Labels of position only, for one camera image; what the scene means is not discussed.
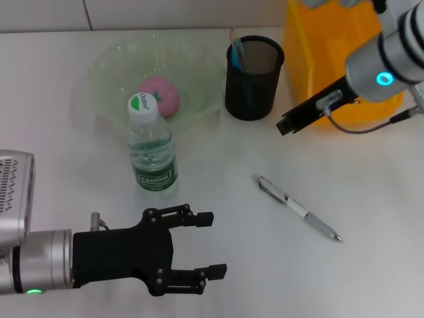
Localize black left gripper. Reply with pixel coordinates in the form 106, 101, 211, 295
72, 203, 229, 297

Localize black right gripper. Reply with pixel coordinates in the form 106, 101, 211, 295
276, 75, 359, 136

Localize blue scissors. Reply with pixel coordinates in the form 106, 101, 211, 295
231, 37, 256, 107

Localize white silver ballpoint pen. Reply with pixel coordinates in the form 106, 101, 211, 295
254, 174, 344, 244

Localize clear plastic ruler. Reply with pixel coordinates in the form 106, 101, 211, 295
229, 26, 246, 72

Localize clear water bottle green label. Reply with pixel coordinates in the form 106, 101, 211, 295
127, 92, 180, 199

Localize pink toy peach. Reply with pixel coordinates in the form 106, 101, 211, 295
138, 76, 182, 118

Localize black mesh pen holder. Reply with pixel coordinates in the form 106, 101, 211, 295
225, 35, 286, 121

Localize green glass fruit plate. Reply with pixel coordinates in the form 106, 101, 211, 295
85, 30, 228, 140

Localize yellow plastic bin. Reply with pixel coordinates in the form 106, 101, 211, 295
282, 0, 405, 129

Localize right gripper cable with plug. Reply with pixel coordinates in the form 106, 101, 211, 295
315, 89, 424, 134

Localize gripper cable with plug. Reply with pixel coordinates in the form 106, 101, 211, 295
315, 89, 424, 134
89, 211, 111, 232

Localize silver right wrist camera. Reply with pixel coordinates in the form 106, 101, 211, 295
299, 0, 390, 15

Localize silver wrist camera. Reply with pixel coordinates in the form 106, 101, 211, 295
299, 0, 390, 15
0, 149, 36, 248

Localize left gripper cable with plug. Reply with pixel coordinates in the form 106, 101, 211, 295
89, 211, 111, 232

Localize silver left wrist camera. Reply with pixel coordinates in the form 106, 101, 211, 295
0, 149, 36, 248

